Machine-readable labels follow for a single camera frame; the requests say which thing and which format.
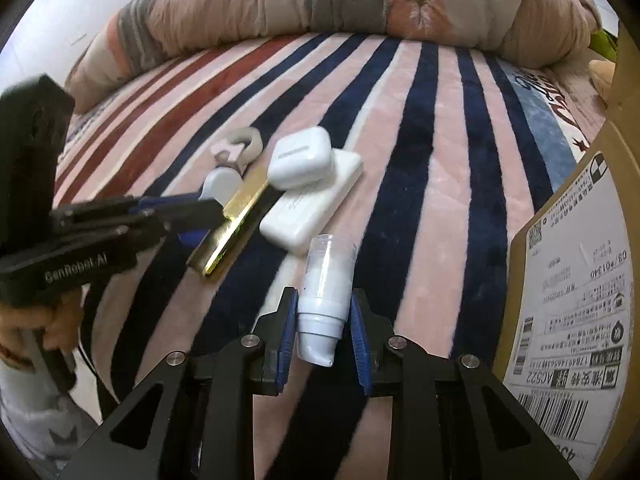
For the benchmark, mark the gold metal bar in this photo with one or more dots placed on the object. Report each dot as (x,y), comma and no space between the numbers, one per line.
(220,251)

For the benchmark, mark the green plush leaf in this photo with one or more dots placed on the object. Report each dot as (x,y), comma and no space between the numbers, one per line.
(606,42)

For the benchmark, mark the white power bank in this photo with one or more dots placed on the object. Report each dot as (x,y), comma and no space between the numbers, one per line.
(312,205)

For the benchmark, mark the white earbuds case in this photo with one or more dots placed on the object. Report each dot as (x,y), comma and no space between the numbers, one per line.
(300,157)

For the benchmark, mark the printed blue bed sheet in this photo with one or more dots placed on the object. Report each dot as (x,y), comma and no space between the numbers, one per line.
(540,120)

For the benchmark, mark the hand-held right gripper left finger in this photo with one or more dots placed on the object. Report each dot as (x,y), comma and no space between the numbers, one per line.
(289,332)

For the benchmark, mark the cardboard box with shipping label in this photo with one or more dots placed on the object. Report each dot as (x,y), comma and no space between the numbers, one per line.
(575,285)

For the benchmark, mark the tan plush toy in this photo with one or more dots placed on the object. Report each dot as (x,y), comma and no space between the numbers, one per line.
(602,77)

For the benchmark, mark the striped plush blanket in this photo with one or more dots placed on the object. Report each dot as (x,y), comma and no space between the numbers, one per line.
(425,160)

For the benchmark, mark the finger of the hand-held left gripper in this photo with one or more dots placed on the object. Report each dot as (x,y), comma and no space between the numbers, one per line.
(165,212)
(150,237)

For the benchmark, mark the pink grey quilt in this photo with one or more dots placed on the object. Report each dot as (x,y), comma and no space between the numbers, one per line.
(300,0)

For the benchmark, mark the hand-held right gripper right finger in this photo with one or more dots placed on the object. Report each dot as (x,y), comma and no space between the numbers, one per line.
(360,342)

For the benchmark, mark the person's left forearm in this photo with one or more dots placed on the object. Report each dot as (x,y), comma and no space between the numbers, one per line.
(35,425)

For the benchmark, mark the white pump bottle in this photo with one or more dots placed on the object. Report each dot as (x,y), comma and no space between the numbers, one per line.
(325,285)

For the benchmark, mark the small white round gadget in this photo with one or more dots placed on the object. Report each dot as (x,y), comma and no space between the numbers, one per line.
(222,182)

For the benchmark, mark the person's left hand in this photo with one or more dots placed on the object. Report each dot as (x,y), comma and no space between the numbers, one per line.
(22,325)

